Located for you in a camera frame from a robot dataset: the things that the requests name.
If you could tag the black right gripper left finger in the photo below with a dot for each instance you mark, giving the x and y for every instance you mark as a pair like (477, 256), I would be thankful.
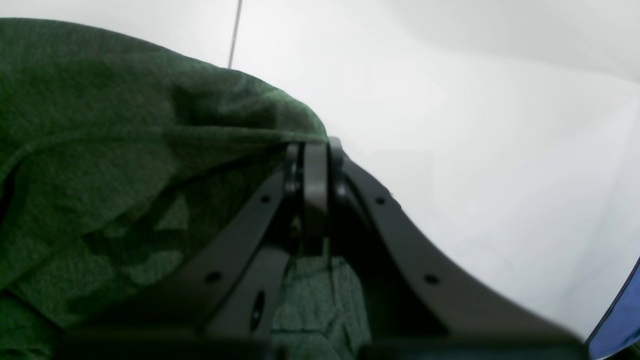
(220, 304)

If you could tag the blue plastic bin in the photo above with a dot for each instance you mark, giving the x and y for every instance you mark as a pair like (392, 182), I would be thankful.
(619, 327)

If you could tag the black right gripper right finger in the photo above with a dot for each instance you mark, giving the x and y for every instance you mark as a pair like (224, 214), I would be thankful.
(420, 304)

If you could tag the dark green t-shirt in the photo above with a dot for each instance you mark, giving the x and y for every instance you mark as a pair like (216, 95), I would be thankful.
(120, 159)

